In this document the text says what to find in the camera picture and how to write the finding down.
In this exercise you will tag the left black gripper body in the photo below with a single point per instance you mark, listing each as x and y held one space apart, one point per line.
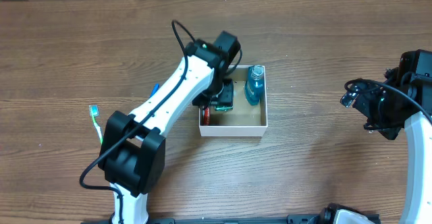
222 100

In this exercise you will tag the green white soap packet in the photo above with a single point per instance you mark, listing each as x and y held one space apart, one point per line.
223 108

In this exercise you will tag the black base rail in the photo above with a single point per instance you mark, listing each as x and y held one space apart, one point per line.
323 218

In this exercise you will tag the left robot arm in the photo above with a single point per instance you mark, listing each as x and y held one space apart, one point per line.
133 148

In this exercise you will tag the blue mouthwash bottle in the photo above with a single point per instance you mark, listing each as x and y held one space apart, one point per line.
254 86

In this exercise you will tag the green toothbrush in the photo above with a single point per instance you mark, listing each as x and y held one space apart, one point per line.
94 113

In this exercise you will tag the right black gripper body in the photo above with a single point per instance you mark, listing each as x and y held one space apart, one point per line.
358 100

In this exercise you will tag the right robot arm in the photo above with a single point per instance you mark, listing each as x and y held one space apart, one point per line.
412 80

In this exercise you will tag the white cardboard box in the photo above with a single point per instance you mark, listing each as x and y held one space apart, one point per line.
244 120

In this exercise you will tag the blue disposable razor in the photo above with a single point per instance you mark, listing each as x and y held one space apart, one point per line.
155 89

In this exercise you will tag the green toothpaste tube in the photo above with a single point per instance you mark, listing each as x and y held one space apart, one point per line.
206 113

